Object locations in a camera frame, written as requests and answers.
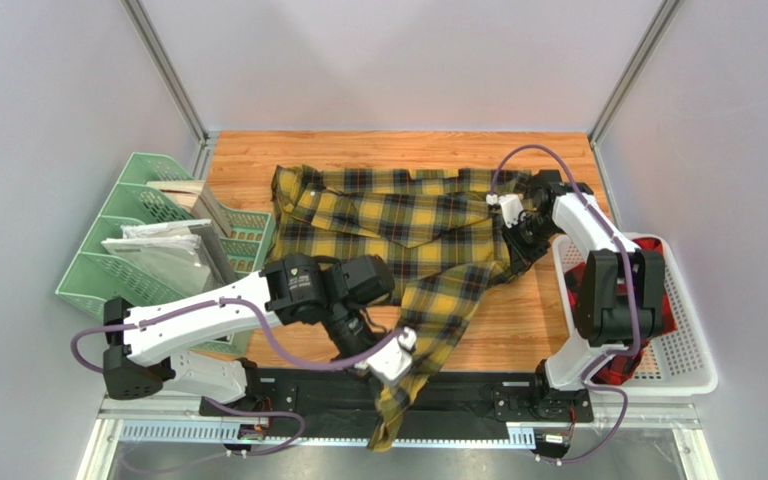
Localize yellow plaid long sleeve shirt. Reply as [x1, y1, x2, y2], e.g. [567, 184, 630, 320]
[270, 165, 529, 452]

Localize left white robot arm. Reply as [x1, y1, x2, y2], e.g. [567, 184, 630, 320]
[102, 253, 416, 404]

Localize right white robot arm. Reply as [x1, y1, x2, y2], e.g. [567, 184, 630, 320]
[494, 170, 668, 420]

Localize red plaid long sleeve shirt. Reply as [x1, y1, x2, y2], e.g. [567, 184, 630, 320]
[564, 237, 676, 386]

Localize papers in file rack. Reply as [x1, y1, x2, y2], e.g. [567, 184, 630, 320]
[101, 220, 225, 297]

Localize white plastic basket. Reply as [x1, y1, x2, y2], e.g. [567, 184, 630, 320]
[547, 233, 718, 399]

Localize book in file rack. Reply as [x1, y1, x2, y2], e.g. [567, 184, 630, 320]
[147, 180, 232, 237]

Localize green plastic file rack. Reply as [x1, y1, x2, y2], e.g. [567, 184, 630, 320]
[55, 152, 276, 321]

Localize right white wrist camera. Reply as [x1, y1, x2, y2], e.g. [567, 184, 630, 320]
[485, 193, 525, 228]

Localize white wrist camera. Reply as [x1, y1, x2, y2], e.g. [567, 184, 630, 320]
[485, 193, 525, 228]
[357, 327, 417, 385]

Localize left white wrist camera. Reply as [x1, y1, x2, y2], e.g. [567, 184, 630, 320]
[357, 327, 417, 385]

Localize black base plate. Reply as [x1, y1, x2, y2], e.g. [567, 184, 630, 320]
[230, 368, 595, 441]

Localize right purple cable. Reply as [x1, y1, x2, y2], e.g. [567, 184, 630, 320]
[487, 144, 645, 465]

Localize aluminium frame rail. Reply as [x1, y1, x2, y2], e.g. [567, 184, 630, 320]
[78, 368, 717, 479]

